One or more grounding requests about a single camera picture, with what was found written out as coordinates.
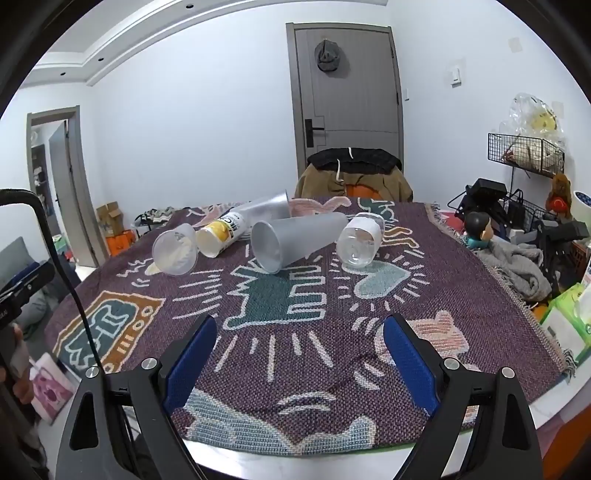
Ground brown plush toy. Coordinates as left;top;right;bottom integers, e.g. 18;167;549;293
546;173;574;214

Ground black garment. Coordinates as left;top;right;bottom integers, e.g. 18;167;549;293
307;148;402;175

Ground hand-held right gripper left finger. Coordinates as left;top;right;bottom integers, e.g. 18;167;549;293
54;315;218;480

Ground pink paper bag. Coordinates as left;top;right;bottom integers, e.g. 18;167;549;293
29;353;78;424

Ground black wire basket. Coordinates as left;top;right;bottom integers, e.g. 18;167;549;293
487;132;565;179

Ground person's left hand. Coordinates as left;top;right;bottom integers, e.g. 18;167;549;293
0;323;35;408

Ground large frosted grey cup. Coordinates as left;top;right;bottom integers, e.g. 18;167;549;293
250;211;349;274

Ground clear bag with yellow toy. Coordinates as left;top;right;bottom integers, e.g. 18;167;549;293
508;92;567;148

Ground green tissue pack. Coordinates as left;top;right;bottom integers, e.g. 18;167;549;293
539;281;591;360

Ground grey interior door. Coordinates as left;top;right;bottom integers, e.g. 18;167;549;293
48;121;99;269

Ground black cable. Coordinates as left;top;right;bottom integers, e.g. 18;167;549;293
0;188;103;372

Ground orange box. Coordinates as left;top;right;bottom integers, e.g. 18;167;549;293
105;229;138;257

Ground yellow and white paper cup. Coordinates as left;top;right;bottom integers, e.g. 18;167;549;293
195;211;252;258

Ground black door handle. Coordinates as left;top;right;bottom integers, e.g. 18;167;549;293
305;119;327;147

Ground grey hat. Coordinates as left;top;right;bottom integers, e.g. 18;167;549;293
315;39;343;73

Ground small clear plastic cup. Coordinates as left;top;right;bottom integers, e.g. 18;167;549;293
152;223;199;277

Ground clear cup with white label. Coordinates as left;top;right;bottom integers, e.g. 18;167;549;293
336;212;386;270

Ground grey knitted blanket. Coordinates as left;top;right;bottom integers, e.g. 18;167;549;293
475;237;553;304

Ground purple printed blanket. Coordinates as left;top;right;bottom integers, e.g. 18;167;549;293
44;196;578;457

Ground black bag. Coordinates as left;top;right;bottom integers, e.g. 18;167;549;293
447;178;509;220

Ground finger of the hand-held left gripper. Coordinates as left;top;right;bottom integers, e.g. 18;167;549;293
0;260;57;303

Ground grey cushion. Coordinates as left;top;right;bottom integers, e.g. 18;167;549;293
0;237;70;340

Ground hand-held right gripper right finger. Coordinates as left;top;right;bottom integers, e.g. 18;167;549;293
382;314;544;480

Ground black-haired doll figure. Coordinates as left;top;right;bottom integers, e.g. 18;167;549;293
462;211;495;251

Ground cardboard box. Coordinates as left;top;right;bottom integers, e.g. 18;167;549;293
95;202;125;239

